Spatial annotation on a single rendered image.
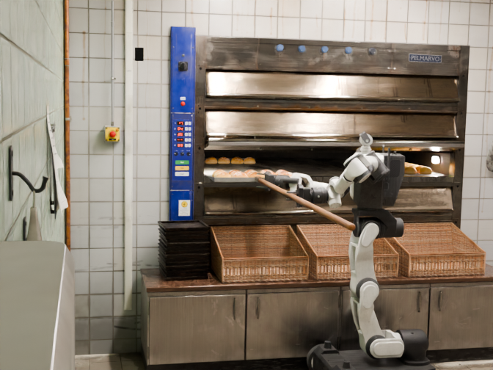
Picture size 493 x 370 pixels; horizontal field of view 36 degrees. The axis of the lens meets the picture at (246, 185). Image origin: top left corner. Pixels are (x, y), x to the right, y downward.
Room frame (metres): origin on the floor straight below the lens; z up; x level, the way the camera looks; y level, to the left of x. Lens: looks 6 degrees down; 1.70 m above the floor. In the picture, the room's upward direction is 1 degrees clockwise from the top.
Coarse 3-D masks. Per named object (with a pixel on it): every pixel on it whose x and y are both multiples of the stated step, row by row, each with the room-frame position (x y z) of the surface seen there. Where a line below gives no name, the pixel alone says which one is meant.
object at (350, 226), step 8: (264, 184) 4.57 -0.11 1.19; (272, 184) 4.41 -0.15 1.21; (280, 192) 4.18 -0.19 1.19; (296, 200) 3.85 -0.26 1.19; (304, 200) 3.75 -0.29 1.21; (312, 208) 3.59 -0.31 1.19; (320, 208) 3.49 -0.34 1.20; (328, 216) 3.34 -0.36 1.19; (336, 216) 3.27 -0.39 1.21; (344, 224) 3.13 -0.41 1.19; (352, 224) 3.08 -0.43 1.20
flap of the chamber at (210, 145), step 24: (216, 144) 4.92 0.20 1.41; (240, 144) 4.96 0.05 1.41; (264, 144) 4.99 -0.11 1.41; (288, 144) 5.02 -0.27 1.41; (312, 144) 5.06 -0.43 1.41; (336, 144) 5.09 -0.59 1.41; (360, 144) 5.13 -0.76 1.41; (384, 144) 5.17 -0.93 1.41; (408, 144) 5.20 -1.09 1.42; (432, 144) 5.24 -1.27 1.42; (456, 144) 5.28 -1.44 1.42
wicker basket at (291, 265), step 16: (224, 240) 5.03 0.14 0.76; (240, 240) 5.05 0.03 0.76; (256, 240) 5.07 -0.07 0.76; (272, 240) 5.10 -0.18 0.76; (288, 240) 5.12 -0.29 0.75; (224, 256) 5.00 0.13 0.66; (240, 256) 5.02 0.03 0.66; (256, 256) 5.04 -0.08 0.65; (272, 256) 5.07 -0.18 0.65; (288, 256) 5.09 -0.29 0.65; (304, 256) 4.69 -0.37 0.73; (224, 272) 4.82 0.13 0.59; (240, 272) 4.61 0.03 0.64; (256, 272) 4.84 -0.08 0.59; (272, 272) 4.84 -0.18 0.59; (288, 272) 4.85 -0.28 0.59; (304, 272) 4.69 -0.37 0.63
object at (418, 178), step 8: (312, 176) 5.23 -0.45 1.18; (320, 176) 5.24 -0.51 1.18; (328, 176) 5.25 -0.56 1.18; (336, 176) 5.26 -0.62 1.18; (408, 176) 5.37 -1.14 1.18; (416, 176) 5.38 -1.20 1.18; (424, 176) 5.39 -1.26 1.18; (432, 176) 5.40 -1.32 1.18; (440, 176) 5.42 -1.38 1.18; (448, 176) 5.43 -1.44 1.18
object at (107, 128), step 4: (104, 128) 4.85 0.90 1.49; (108, 128) 4.85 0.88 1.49; (112, 128) 4.86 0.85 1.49; (116, 128) 4.86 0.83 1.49; (104, 132) 4.85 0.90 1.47; (108, 132) 4.85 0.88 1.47; (116, 132) 4.86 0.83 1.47; (104, 136) 4.85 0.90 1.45; (108, 136) 4.85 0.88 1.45; (116, 136) 4.86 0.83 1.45; (104, 140) 4.85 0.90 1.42; (108, 140) 4.85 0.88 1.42; (112, 140) 4.86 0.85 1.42; (116, 140) 4.86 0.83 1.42
